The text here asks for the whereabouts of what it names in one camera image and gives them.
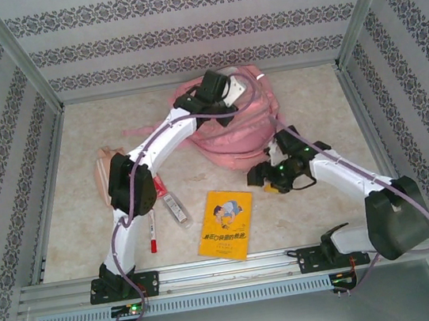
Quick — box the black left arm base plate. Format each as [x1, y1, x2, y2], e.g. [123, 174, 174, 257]
[87, 270, 163, 306]

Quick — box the left controller board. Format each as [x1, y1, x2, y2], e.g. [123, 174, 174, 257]
[109, 300, 152, 321]

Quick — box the red stationery packet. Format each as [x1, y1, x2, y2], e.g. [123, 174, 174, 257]
[152, 175, 169, 200]

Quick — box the aluminium side frame beam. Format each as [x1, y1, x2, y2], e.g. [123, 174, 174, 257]
[8, 108, 90, 286]
[333, 54, 424, 237]

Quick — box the right controller board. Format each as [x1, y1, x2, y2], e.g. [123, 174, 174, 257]
[329, 270, 359, 293]

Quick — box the red white marker pen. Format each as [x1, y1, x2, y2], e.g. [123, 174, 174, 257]
[144, 210, 161, 254]

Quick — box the grey slotted cable duct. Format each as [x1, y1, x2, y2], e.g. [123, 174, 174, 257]
[34, 274, 333, 321]

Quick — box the clear plastic refill box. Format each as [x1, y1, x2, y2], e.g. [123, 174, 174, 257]
[161, 190, 195, 232]

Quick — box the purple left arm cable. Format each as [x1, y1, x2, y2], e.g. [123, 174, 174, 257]
[82, 59, 299, 321]

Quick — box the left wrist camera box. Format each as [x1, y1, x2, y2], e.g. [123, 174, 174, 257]
[221, 72, 249, 106]

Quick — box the yellow picture book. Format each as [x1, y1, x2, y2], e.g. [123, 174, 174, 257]
[189, 185, 262, 267]

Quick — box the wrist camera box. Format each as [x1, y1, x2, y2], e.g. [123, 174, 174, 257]
[221, 72, 249, 106]
[266, 140, 288, 166]

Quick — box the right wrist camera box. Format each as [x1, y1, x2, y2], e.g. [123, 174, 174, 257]
[266, 140, 288, 166]

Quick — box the pink student backpack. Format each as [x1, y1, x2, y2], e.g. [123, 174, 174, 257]
[114, 59, 290, 187]

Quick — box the pink striped pencil case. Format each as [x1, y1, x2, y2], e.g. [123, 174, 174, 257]
[90, 144, 126, 210]

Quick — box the aluminium rear frame beam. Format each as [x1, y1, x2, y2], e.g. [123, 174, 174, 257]
[56, 58, 342, 108]

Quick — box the aluminium mounting rail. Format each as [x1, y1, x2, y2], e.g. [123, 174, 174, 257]
[14, 228, 429, 319]

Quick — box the controller board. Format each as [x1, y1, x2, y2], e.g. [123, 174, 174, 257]
[329, 270, 359, 293]
[109, 300, 152, 321]

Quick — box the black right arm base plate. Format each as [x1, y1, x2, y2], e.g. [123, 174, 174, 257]
[295, 238, 372, 276]

